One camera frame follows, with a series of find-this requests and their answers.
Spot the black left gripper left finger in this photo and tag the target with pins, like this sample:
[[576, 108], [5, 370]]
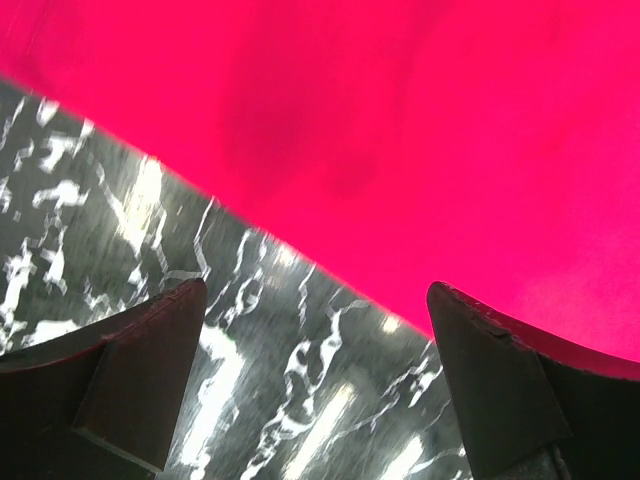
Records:
[[102, 402]]

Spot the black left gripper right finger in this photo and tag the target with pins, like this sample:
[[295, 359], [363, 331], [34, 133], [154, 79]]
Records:
[[529, 404]]

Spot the red t shirt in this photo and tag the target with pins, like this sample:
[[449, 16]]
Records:
[[492, 145]]

